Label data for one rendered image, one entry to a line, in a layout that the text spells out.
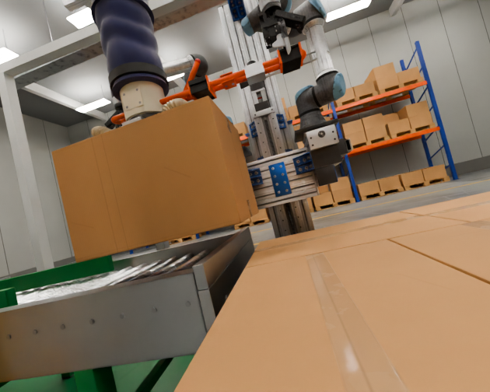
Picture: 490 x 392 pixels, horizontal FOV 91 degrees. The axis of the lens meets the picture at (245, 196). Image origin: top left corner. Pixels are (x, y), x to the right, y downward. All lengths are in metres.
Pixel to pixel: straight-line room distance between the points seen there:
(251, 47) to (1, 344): 1.77
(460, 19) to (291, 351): 12.15
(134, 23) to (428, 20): 11.23
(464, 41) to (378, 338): 11.81
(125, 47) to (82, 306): 0.88
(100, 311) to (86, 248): 0.29
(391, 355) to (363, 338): 0.04
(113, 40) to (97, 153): 0.45
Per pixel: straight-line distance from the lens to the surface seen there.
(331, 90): 1.39
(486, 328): 0.36
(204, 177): 0.74
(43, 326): 0.91
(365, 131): 8.52
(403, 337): 0.34
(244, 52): 1.80
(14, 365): 1.03
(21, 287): 1.90
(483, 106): 11.53
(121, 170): 0.89
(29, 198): 3.99
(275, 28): 1.06
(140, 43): 1.16
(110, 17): 1.23
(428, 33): 11.73
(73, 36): 4.00
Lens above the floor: 0.72
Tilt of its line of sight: 2 degrees up
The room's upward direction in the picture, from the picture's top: 14 degrees counter-clockwise
